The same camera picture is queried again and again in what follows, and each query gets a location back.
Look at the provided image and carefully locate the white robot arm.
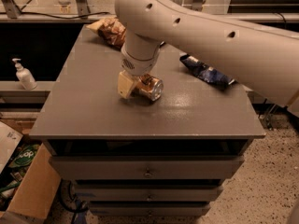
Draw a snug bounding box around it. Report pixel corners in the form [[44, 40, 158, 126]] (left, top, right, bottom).
[[115, 0, 299, 113]]

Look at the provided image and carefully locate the white pump bottle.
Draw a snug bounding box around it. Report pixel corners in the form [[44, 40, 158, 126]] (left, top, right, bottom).
[[12, 58, 37, 90]]

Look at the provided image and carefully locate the blue chip bag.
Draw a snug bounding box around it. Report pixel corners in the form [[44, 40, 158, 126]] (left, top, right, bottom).
[[179, 54, 235, 87]]

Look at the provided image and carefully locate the drawer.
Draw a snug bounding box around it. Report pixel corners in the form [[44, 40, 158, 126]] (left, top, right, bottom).
[[89, 202, 210, 217], [75, 185, 223, 202], [50, 156, 244, 180]]

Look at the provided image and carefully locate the black cable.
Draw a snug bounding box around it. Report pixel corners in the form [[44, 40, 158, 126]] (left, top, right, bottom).
[[0, 10, 110, 20]]

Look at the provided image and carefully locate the green snack bag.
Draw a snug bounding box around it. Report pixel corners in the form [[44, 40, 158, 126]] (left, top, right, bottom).
[[8, 144, 39, 168]]

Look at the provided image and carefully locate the grey drawer cabinet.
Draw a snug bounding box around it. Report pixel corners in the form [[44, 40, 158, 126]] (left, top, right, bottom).
[[29, 22, 266, 217]]

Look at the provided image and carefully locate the orange soda can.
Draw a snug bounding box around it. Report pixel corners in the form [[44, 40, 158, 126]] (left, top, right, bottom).
[[134, 74, 164, 101]]

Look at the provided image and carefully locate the middle drawer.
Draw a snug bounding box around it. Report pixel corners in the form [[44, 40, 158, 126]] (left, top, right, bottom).
[[75, 185, 223, 202]]

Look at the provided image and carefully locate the cardboard box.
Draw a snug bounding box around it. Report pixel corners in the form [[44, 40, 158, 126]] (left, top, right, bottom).
[[0, 122, 61, 224]]

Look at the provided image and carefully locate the top drawer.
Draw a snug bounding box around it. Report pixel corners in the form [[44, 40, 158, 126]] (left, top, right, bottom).
[[50, 156, 244, 180]]

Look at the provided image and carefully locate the brown chip bag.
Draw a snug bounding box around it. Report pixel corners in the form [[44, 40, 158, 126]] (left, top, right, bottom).
[[87, 17, 126, 49]]

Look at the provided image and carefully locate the bottom drawer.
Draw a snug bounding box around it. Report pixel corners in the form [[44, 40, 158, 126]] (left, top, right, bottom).
[[89, 202, 210, 217]]

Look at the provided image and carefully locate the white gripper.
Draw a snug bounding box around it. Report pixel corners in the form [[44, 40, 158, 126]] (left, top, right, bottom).
[[118, 47, 160, 99]]

